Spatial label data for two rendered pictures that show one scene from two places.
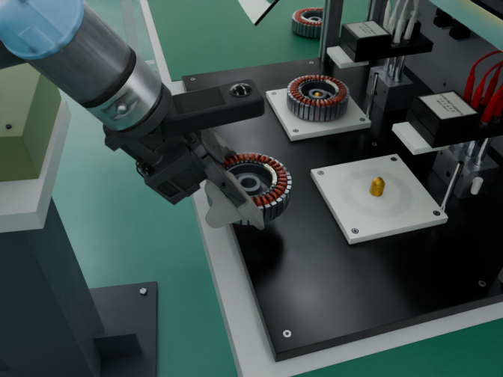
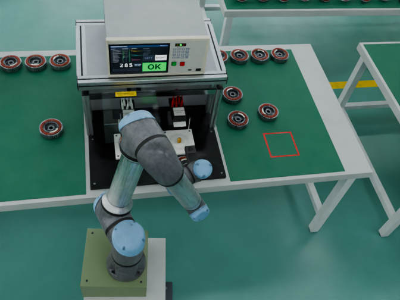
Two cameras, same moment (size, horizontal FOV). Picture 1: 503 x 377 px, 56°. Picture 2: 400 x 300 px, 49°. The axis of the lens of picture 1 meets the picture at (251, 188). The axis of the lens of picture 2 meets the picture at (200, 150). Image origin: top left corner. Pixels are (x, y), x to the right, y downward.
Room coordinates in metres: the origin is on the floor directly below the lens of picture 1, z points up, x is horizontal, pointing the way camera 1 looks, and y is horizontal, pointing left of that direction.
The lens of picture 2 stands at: (0.48, 1.19, 2.52)
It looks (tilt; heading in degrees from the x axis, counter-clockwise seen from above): 52 degrees down; 267
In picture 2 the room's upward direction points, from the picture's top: 11 degrees clockwise
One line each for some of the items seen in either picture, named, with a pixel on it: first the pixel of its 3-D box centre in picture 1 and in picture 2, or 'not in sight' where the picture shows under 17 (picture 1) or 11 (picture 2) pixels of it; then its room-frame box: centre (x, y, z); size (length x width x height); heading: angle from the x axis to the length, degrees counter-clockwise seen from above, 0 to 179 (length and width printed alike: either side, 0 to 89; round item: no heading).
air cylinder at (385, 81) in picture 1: (388, 87); not in sight; (0.78, -0.26, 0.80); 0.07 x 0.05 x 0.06; 16
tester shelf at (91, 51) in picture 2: not in sight; (149, 51); (0.72, -0.46, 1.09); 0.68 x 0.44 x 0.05; 16
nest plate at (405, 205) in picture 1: (375, 194); (178, 141); (0.51, -0.19, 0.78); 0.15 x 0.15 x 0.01; 16
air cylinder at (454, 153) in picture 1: (464, 167); (175, 117); (0.55, -0.32, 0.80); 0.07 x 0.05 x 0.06; 16
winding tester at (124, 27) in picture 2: not in sight; (153, 29); (0.70, -0.47, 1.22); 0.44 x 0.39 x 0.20; 16
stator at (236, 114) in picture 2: not in sight; (237, 119); (0.22, -0.40, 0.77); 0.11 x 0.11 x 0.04
